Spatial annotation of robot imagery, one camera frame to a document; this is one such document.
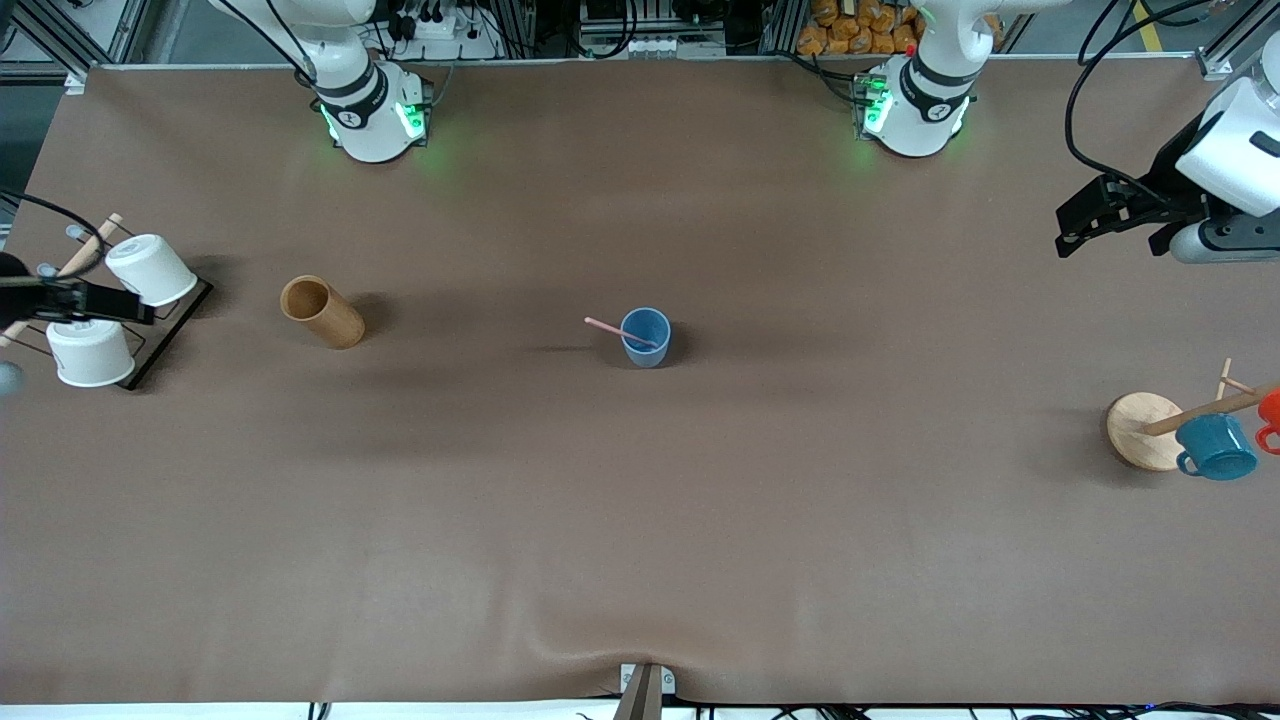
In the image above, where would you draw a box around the light blue cup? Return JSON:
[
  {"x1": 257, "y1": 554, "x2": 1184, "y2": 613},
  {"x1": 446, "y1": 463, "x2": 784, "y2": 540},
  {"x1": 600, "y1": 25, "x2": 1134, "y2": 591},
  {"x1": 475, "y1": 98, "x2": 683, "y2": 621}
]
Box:
[{"x1": 620, "y1": 307, "x2": 673, "y2": 370}]

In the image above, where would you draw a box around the pink chopstick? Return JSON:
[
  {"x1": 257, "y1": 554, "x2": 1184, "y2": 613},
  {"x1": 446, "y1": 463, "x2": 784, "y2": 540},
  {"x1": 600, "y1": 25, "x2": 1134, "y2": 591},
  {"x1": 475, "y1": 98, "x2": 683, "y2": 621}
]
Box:
[{"x1": 584, "y1": 316, "x2": 661, "y2": 350}]

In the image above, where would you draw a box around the white paper cup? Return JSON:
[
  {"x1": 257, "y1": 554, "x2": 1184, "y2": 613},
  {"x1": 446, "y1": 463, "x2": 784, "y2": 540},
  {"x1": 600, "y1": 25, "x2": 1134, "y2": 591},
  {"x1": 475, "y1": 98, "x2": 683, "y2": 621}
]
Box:
[
  {"x1": 45, "y1": 318, "x2": 137, "y2": 388},
  {"x1": 105, "y1": 234, "x2": 199, "y2": 308}
]

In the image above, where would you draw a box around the bamboo cup holder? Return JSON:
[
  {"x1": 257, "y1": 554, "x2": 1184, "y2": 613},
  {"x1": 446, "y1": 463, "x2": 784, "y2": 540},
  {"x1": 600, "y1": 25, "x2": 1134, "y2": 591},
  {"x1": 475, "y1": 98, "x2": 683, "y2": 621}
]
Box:
[{"x1": 279, "y1": 274, "x2": 366, "y2": 350}]

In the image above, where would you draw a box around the wooden mug tree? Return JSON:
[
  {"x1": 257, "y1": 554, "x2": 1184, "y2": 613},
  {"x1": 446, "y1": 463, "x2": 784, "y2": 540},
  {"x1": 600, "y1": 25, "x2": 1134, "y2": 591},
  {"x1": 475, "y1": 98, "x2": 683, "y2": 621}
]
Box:
[{"x1": 1105, "y1": 358, "x2": 1280, "y2": 472}]

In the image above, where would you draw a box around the teal mug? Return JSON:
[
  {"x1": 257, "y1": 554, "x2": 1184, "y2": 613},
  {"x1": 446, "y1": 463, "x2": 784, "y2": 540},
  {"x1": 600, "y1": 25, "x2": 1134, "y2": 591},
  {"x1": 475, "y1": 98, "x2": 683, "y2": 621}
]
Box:
[{"x1": 1174, "y1": 412, "x2": 1260, "y2": 482}]

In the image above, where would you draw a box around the pile of orange bread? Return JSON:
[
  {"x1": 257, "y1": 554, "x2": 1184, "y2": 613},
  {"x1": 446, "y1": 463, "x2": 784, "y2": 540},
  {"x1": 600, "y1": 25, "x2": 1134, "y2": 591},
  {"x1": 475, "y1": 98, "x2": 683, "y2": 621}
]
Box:
[{"x1": 797, "y1": 0, "x2": 926, "y2": 57}]

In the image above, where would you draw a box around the white power strip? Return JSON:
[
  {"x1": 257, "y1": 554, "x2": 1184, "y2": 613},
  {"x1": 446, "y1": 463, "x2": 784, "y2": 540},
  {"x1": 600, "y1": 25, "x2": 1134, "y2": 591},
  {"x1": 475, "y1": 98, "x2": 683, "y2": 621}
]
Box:
[{"x1": 385, "y1": 8, "x2": 501, "y2": 61}]

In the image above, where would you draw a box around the brown table mat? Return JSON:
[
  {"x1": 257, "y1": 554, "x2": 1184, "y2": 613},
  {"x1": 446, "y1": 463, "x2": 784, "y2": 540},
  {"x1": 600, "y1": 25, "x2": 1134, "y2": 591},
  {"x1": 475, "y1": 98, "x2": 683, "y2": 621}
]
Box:
[{"x1": 0, "y1": 58, "x2": 1280, "y2": 707}]

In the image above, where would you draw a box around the grey metal table clamp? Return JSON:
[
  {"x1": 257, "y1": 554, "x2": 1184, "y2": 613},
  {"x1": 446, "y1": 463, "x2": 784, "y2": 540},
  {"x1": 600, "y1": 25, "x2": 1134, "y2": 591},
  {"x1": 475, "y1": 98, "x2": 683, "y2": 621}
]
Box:
[{"x1": 612, "y1": 662, "x2": 677, "y2": 720}]

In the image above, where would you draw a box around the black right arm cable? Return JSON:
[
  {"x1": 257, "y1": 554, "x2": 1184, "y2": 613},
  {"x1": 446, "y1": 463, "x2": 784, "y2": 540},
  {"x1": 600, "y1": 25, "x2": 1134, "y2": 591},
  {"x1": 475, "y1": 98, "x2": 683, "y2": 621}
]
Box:
[{"x1": 0, "y1": 188, "x2": 107, "y2": 253}]

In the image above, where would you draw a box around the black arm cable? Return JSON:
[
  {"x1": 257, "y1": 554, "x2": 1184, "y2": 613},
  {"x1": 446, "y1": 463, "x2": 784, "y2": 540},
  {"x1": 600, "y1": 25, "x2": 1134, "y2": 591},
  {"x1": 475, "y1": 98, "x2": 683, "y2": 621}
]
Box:
[
  {"x1": 1064, "y1": 0, "x2": 1233, "y2": 201},
  {"x1": 0, "y1": 188, "x2": 107, "y2": 253}
]

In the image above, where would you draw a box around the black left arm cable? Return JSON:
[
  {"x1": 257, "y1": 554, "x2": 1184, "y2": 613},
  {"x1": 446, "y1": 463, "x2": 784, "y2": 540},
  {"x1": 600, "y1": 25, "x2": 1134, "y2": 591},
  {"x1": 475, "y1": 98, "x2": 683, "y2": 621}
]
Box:
[{"x1": 1064, "y1": 0, "x2": 1233, "y2": 201}]

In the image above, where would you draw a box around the aluminium frame post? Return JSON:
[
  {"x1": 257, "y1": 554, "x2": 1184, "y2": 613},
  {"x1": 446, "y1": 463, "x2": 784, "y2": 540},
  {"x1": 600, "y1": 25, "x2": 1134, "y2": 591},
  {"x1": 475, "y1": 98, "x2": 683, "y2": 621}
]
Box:
[
  {"x1": 1195, "y1": 0, "x2": 1280, "y2": 83},
  {"x1": 0, "y1": 0, "x2": 151, "y2": 93}
]

